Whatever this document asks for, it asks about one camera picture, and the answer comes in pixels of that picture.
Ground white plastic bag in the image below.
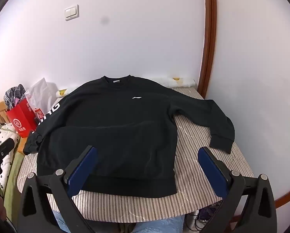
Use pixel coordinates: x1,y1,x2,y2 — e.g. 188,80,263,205
26,78,53,112

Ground black sweatshirt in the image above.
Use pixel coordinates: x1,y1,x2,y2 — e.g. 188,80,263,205
23,75,235,198

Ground white dotted cloth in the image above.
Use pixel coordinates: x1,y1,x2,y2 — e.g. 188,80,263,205
0,124,21,190

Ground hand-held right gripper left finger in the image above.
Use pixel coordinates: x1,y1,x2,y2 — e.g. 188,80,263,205
17,146,98,233

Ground white bag with red label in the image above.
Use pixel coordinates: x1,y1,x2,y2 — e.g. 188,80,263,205
34,108,45,124

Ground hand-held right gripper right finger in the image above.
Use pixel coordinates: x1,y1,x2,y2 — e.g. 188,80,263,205
198,146,278,233

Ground white wall light switch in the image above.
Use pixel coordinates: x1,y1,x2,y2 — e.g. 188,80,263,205
64,4,79,21

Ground tangle of cables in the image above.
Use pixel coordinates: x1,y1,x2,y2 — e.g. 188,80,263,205
186,201,223,231

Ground striped quilted table cover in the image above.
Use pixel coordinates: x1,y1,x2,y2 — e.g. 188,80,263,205
16,87,255,224

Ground person's light blue pants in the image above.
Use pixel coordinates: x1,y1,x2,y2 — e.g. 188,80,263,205
53,210,186,233

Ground plaid cloth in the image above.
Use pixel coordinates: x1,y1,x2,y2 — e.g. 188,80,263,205
3,84,26,110

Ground brown wooden wall trim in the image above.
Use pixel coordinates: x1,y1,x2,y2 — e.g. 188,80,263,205
198,0,217,97

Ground rolled duck-print mat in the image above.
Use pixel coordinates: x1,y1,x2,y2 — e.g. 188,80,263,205
55,76,196,98

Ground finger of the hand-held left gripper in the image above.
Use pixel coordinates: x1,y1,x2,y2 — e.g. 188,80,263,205
0,138,15,163

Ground brown wooden baseboard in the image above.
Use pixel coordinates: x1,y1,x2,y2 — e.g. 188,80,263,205
274,161,290,209

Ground red paper shopping bag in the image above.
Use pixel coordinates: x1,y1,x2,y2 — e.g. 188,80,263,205
6,99,38,138

